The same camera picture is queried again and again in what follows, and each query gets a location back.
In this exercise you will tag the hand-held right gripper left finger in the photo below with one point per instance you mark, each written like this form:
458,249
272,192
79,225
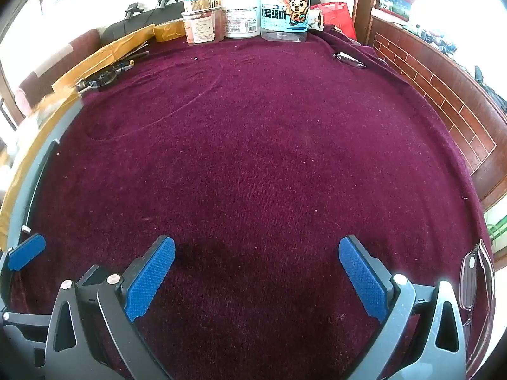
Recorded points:
150,277

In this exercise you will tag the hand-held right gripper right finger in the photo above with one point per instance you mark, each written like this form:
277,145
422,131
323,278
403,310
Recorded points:
362,277

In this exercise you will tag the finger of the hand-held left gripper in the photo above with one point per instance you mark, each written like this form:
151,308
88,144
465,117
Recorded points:
23,321
25,251

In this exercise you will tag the large yellow-edged cardboard tray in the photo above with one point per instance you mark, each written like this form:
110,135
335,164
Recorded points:
35,158

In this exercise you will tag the maroon tablecloth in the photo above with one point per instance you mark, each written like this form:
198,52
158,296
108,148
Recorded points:
253,146

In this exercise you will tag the black hand tool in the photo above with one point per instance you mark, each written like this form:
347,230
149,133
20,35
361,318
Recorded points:
99,79

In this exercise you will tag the maroon armchair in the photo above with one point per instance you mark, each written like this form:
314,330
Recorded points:
59,59

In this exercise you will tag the black metal clip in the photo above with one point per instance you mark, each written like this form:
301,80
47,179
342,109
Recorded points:
349,60

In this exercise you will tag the small yellow cardboard tray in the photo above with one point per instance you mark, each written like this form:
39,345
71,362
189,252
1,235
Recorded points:
107,49

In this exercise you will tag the yellow tape roll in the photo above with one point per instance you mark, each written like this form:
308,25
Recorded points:
170,30

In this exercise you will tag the clear jar orange label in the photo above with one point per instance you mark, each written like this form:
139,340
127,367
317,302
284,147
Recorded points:
202,27

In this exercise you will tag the black sofa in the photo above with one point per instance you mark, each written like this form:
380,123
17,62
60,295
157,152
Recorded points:
146,18

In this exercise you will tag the red bag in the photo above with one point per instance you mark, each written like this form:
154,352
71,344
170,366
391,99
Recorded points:
338,18

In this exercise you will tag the white cup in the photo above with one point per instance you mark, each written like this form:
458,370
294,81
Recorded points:
316,19

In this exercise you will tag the blue cardboard box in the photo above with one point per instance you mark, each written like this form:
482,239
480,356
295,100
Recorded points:
390,6

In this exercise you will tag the clear jar blue cartoon label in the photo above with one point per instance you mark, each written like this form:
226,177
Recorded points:
284,16

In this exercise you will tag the white plastic tub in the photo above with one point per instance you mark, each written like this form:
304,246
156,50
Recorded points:
240,18

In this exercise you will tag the wooden window frame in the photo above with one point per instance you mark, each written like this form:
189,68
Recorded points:
362,4

